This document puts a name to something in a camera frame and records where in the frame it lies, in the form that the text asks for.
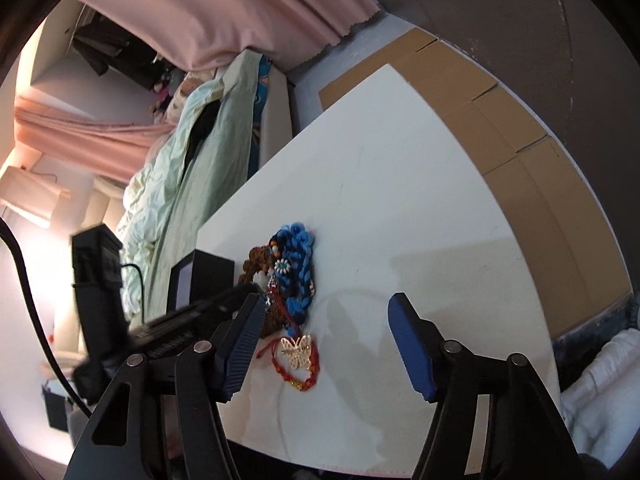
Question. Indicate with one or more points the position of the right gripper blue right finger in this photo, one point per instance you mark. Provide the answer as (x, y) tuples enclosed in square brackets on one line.
[(415, 340)]

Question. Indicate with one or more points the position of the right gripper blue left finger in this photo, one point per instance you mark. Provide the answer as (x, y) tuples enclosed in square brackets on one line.
[(236, 346)]

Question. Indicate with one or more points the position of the gold butterfly ornament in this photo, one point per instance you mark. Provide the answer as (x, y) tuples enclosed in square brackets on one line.
[(297, 351)]

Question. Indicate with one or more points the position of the black jewelry box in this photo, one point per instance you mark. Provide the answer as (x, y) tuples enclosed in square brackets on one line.
[(196, 277)]

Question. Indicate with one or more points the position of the light green duvet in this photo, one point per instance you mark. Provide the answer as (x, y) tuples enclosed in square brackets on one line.
[(201, 165)]

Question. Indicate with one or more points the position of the flat brown cardboard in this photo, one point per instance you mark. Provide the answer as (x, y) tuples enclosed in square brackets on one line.
[(568, 244)]

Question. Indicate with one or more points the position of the pink curtain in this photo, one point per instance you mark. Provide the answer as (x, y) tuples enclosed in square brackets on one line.
[(116, 151), (202, 34)]

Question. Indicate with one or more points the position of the white sock foot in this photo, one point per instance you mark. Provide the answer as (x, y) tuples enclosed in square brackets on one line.
[(601, 409)]

